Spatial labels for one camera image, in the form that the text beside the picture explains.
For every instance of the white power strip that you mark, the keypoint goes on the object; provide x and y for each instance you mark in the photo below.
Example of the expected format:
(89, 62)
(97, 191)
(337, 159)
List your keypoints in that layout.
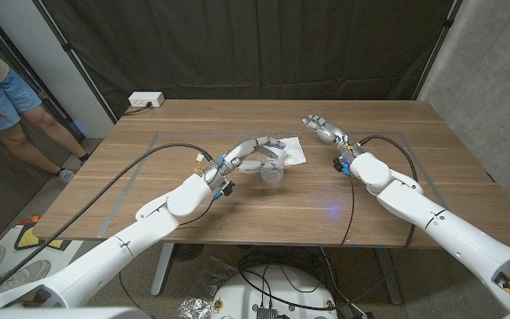
(146, 99)

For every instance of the black backdrop stand pole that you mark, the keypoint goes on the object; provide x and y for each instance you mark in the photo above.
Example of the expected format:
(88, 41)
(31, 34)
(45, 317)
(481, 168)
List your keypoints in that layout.
(448, 22)
(66, 46)

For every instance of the black backdrop curtain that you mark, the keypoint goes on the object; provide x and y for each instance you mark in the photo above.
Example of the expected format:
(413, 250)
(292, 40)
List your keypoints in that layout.
(255, 49)

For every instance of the black round fan grille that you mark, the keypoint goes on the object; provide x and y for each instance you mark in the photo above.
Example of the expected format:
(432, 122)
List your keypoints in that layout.
(187, 251)

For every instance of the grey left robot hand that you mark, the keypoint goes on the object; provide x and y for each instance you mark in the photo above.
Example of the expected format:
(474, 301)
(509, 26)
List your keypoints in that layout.
(237, 155)

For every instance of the clear plastic measuring cup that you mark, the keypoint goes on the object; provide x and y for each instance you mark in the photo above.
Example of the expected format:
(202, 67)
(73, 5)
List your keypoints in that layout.
(272, 175)

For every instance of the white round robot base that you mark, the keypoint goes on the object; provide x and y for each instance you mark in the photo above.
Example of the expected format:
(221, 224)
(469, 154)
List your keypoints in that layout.
(241, 301)

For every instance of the clear plastic floor bag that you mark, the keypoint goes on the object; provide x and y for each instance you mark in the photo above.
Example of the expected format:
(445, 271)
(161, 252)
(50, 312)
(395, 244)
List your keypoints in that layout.
(213, 277)

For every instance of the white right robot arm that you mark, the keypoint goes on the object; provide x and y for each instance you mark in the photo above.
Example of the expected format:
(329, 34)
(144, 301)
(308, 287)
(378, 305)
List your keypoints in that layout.
(441, 230)

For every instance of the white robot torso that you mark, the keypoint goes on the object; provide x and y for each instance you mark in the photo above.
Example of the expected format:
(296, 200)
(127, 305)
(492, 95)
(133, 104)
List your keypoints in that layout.
(60, 313)

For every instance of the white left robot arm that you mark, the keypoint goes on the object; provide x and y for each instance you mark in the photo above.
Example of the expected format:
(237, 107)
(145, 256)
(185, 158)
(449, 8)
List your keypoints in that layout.
(118, 252)

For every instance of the white tissue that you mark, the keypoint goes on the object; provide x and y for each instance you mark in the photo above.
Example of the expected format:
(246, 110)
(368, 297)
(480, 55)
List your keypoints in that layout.
(297, 153)

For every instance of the yellow black floor mat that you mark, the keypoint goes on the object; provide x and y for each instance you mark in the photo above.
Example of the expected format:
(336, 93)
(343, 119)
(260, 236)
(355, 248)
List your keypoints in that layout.
(29, 239)

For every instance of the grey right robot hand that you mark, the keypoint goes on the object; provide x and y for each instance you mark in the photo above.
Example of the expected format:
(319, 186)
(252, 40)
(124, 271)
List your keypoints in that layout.
(330, 130)

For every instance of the white table leg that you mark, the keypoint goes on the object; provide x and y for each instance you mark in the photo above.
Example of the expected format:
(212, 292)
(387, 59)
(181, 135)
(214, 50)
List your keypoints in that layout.
(164, 266)

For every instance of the crumpled silver foil bag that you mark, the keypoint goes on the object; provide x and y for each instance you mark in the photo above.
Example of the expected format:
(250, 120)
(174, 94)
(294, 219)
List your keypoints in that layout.
(193, 308)

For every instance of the grey table leg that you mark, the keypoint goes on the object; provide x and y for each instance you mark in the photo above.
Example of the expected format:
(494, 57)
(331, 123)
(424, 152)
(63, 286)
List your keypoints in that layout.
(388, 274)

